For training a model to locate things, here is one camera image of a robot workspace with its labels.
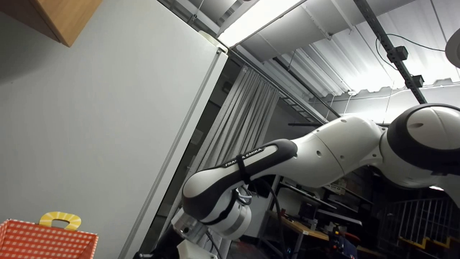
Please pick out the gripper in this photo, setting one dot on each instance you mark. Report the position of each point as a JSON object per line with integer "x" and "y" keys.
{"x": 166, "y": 242}

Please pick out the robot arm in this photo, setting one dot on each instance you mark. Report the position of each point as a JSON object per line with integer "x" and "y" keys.
{"x": 334, "y": 151}

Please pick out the tall white cabinet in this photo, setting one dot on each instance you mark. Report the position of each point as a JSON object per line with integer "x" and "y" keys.
{"x": 107, "y": 126}

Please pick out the wooden desk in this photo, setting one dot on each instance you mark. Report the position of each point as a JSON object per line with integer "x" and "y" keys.
{"x": 305, "y": 230}

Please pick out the grey curtain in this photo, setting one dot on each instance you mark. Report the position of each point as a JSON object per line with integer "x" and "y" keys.
{"x": 240, "y": 115}

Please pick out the shelf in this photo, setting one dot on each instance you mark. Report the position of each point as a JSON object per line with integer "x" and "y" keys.
{"x": 345, "y": 194}

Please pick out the ceiling strip light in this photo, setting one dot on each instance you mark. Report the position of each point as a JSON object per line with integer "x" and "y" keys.
{"x": 251, "y": 19}

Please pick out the white metal railing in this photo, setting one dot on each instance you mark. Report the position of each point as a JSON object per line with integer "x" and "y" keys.
{"x": 413, "y": 219}

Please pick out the wooden wall cabinet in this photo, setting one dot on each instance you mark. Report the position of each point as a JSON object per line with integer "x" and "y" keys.
{"x": 61, "y": 18}

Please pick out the black ceiling rail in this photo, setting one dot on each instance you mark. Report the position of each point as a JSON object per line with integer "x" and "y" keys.
{"x": 393, "y": 54}

